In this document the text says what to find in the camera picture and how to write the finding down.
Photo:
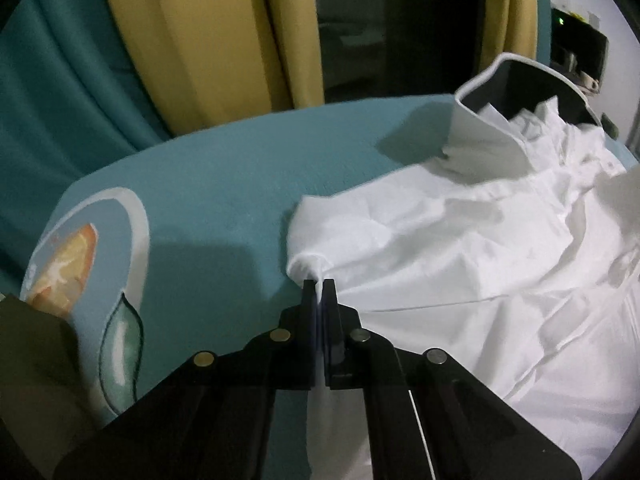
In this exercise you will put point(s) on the dark glass window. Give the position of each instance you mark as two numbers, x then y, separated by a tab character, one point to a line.
375	35

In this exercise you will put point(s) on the black device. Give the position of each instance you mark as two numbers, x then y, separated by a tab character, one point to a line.
585	45

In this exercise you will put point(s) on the white shirt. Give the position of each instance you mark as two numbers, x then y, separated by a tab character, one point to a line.
450	260

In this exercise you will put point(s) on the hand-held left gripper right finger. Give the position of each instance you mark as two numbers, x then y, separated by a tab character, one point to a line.
329	312

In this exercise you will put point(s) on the teal curtain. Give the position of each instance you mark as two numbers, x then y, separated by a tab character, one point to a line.
65	85

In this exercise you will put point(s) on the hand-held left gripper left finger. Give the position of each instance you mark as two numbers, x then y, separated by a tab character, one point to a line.
311	312

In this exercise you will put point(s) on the yellow curtain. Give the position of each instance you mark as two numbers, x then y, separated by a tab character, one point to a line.
515	10
200	45

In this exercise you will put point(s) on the olive green cloth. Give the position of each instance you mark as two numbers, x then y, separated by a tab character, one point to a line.
30	360

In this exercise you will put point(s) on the blue cartoon dinosaur rug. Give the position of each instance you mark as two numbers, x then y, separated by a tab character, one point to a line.
225	185

